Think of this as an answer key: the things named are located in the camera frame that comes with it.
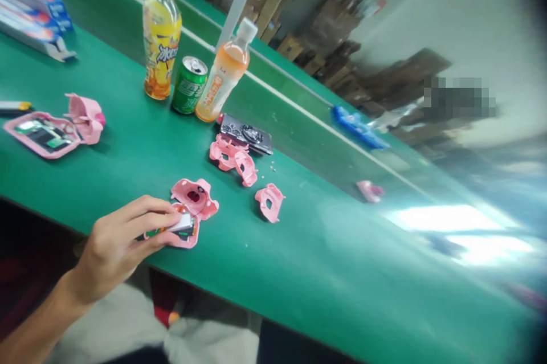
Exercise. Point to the pink toy shell piece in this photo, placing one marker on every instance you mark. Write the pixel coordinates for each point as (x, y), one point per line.
(247, 169)
(269, 201)
(224, 150)

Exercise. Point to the pink pig head shell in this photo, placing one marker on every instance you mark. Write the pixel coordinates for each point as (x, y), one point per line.
(87, 118)

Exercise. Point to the green soda can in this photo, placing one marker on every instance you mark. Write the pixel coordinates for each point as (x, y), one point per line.
(189, 86)

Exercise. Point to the stack of brown cartons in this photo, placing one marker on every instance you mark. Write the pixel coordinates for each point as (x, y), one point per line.
(342, 39)

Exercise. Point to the blue plastic part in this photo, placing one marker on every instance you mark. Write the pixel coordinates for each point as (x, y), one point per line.
(357, 124)

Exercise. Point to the person's left hand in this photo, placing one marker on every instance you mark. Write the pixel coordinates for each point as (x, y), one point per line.
(111, 248)

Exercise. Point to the orange drink bottle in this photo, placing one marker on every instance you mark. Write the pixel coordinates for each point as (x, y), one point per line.
(222, 73)

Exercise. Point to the pink base with circuit board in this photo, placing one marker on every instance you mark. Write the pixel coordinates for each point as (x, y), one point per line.
(42, 135)

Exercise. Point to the pink pig toy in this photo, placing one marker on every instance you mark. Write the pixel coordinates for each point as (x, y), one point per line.
(194, 201)

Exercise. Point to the silver battery pack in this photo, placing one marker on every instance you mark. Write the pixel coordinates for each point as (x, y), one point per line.
(183, 224)

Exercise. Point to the group of small screws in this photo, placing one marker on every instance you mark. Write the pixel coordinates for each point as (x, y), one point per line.
(271, 166)

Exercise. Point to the yellow drink bottle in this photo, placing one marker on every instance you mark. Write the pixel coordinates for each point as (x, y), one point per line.
(161, 39)

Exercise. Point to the small pink toy part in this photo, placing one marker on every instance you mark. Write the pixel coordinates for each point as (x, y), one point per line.
(369, 191)

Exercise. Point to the person's legs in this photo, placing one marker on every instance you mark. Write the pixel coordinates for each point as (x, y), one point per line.
(128, 330)

